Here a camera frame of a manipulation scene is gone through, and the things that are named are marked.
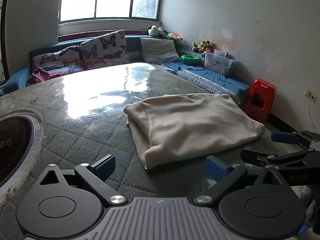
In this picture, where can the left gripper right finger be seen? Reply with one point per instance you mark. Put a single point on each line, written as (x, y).
(228, 179)

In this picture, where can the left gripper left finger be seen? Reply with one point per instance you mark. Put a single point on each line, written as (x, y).
(92, 178)

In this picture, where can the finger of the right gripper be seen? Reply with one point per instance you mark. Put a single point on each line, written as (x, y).
(304, 139)
(308, 159)

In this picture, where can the cream fabric garment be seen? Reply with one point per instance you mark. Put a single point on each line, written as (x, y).
(186, 126)

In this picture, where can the red plastic stool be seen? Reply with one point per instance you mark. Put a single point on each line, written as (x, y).
(259, 100)

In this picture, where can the round black induction cooktop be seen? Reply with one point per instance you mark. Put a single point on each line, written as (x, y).
(17, 135)

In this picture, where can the clear plastic storage box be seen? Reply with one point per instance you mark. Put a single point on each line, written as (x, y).
(219, 64)

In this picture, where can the magenta garment on sofa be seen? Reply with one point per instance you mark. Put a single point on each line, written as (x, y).
(39, 75)

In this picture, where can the butterfly pillow lying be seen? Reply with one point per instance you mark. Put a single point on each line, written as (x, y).
(65, 61)

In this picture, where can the green plastic bowl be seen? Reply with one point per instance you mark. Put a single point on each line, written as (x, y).
(190, 59)

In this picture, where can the butterfly pillow upright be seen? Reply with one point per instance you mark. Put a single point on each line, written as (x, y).
(105, 50)

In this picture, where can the colourful plush toys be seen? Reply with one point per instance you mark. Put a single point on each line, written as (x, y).
(200, 47)

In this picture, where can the grey cushion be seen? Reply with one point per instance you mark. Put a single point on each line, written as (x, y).
(156, 50)

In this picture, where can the panda plush toy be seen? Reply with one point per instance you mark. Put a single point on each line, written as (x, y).
(155, 31)

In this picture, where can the white wall socket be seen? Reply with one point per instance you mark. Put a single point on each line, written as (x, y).
(309, 95)

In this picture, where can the window with green frame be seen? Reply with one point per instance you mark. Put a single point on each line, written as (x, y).
(89, 10)

